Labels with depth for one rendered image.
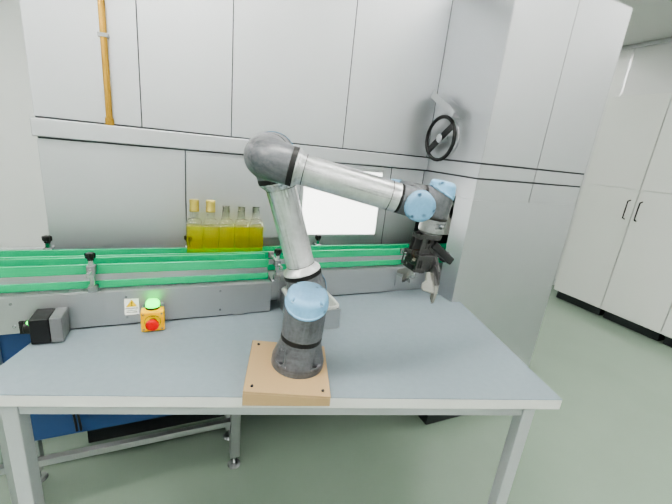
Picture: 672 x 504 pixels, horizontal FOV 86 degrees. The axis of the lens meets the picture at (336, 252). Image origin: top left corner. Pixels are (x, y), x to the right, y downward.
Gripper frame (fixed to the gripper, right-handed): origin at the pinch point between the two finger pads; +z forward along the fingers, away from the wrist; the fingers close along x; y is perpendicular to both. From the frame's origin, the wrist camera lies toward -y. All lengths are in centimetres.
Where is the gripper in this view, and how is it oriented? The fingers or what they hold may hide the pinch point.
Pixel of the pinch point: (418, 292)
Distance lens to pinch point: 117.3
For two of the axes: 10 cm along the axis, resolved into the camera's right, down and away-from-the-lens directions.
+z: -1.9, 9.3, 3.1
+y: -8.8, -0.2, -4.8
